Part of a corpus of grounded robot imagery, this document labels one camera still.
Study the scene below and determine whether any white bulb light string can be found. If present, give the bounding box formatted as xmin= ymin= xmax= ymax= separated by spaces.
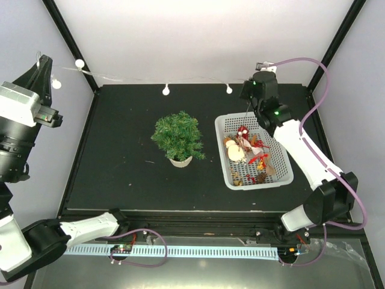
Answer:
xmin=35 ymin=51 xmax=253 ymax=151

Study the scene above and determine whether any small green christmas tree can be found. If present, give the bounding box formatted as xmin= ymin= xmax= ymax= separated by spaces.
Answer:
xmin=151 ymin=111 xmax=206 ymax=168

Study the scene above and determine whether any white perforated plastic basket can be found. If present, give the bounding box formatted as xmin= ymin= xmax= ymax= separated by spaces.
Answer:
xmin=215 ymin=112 xmax=294 ymax=190

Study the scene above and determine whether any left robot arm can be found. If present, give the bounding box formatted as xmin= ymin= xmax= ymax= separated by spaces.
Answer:
xmin=1 ymin=55 xmax=129 ymax=285

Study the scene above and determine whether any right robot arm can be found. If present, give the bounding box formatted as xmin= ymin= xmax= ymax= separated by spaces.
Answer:
xmin=240 ymin=70 xmax=358 ymax=243

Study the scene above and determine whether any small circuit board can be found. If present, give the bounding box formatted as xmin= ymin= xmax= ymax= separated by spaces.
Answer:
xmin=110 ymin=244 xmax=132 ymax=254

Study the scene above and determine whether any wooden snowman ornament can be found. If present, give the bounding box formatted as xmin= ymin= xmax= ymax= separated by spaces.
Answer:
xmin=225 ymin=140 xmax=245 ymax=162

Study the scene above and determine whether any gold bell ornament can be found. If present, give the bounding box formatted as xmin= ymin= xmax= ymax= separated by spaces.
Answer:
xmin=233 ymin=179 xmax=244 ymax=187

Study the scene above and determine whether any brown pine cone ornament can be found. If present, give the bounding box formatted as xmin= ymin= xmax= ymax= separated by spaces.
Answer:
xmin=256 ymin=172 xmax=268 ymax=184

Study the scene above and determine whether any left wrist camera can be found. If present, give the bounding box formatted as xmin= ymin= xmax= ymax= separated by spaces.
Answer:
xmin=0 ymin=81 xmax=42 ymax=127

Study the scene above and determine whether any left black frame post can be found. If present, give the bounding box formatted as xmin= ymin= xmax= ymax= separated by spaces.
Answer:
xmin=42 ymin=0 xmax=100 ymax=91

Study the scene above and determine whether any black frame post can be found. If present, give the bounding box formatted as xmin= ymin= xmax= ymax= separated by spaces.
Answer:
xmin=42 ymin=0 xmax=100 ymax=91
xmin=307 ymin=0 xmax=366 ymax=92

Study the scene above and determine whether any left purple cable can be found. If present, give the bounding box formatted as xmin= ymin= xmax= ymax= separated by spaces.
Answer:
xmin=0 ymin=228 xmax=168 ymax=286

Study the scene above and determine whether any light blue slotted cable duct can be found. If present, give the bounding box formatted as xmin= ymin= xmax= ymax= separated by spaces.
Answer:
xmin=65 ymin=244 xmax=279 ymax=261

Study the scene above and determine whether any right black frame post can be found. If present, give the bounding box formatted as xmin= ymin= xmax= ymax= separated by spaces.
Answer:
xmin=307 ymin=0 xmax=366 ymax=92

